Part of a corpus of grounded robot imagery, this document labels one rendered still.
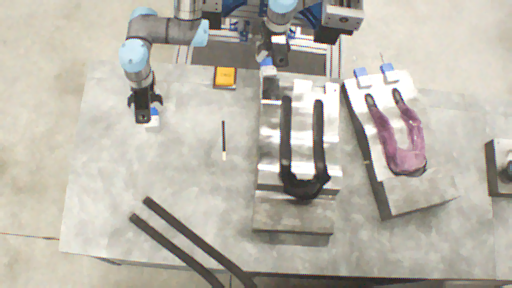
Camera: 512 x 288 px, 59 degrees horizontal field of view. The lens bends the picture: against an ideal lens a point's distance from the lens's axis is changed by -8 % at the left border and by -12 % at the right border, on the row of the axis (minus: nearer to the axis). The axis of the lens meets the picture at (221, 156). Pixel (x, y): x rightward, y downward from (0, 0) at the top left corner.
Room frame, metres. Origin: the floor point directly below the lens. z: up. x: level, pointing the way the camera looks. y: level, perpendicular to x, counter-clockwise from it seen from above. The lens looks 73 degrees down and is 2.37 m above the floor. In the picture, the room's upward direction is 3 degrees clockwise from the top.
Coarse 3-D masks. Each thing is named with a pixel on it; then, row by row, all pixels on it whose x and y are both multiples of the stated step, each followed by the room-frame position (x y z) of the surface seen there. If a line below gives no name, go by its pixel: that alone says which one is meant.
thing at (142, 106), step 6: (138, 90) 0.56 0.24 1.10; (144, 90) 0.56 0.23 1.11; (138, 96) 0.55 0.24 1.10; (144, 96) 0.55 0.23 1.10; (138, 102) 0.53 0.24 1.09; (144, 102) 0.53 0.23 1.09; (138, 108) 0.52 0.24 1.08; (144, 108) 0.52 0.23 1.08; (150, 108) 0.53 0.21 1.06; (138, 114) 0.50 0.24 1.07; (144, 114) 0.50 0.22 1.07; (150, 114) 0.51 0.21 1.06; (138, 120) 0.49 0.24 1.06; (144, 120) 0.49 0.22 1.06; (150, 120) 0.49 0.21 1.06
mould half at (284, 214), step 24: (264, 96) 0.66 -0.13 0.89; (312, 96) 0.67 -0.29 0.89; (336, 96) 0.68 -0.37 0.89; (264, 120) 0.58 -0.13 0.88; (336, 120) 0.60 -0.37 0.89; (264, 144) 0.49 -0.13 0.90; (312, 144) 0.51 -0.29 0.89; (336, 144) 0.51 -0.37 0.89; (264, 168) 0.41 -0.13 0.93; (312, 168) 0.41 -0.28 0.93; (336, 168) 0.42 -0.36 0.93; (264, 192) 0.35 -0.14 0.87; (336, 192) 0.35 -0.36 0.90; (264, 216) 0.27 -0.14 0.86; (288, 216) 0.28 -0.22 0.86; (312, 216) 0.28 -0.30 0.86
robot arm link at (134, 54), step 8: (128, 40) 0.62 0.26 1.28; (136, 40) 0.63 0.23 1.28; (144, 40) 0.64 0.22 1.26; (120, 48) 0.60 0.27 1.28; (128, 48) 0.60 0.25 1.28; (136, 48) 0.60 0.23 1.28; (144, 48) 0.60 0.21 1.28; (120, 56) 0.58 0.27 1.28; (128, 56) 0.58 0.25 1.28; (136, 56) 0.58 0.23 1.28; (144, 56) 0.58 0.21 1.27; (120, 64) 0.57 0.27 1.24; (128, 64) 0.56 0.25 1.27; (136, 64) 0.56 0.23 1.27; (144, 64) 0.57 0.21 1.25; (128, 72) 0.56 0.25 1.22; (136, 72) 0.56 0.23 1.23; (144, 72) 0.57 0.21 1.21; (136, 80) 0.56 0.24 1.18
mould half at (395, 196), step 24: (408, 72) 0.82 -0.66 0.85; (360, 96) 0.71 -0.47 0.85; (384, 96) 0.71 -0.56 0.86; (408, 96) 0.72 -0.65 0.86; (360, 120) 0.61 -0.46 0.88; (360, 144) 0.54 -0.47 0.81; (432, 144) 0.54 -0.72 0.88; (384, 168) 0.45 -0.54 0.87; (432, 168) 0.44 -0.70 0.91; (384, 192) 0.36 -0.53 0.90; (408, 192) 0.36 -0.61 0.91; (432, 192) 0.36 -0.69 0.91; (456, 192) 0.37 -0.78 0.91; (384, 216) 0.29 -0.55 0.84
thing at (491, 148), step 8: (488, 144) 0.57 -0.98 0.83; (496, 144) 0.56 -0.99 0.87; (504, 144) 0.56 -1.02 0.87; (488, 152) 0.54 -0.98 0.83; (496, 152) 0.53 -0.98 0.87; (504, 152) 0.53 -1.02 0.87; (488, 160) 0.51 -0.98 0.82; (496, 160) 0.50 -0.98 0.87; (504, 160) 0.50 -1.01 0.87; (488, 168) 0.48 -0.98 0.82; (496, 168) 0.47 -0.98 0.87; (488, 176) 0.46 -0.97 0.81; (496, 176) 0.44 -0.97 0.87; (488, 184) 0.43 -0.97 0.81; (496, 184) 0.41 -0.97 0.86; (504, 184) 0.41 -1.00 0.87; (488, 192) 0.40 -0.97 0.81; (496, 192) 0.39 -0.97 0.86; (504, 192) 0.38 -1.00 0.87
